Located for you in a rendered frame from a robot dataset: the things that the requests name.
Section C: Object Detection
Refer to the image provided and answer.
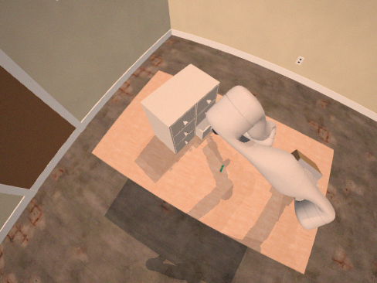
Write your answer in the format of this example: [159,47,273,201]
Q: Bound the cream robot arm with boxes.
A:
[205,86,335,230]

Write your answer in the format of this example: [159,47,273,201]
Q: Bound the grey drawer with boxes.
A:
[196,85,218,115]
[195,118,212,139]
[173,119,195,146]
[175,129,195,153]
[196,99,216,126]
[170,105,195,137]

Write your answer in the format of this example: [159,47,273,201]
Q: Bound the small beige chest of drawers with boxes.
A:
[141,64,220,154]

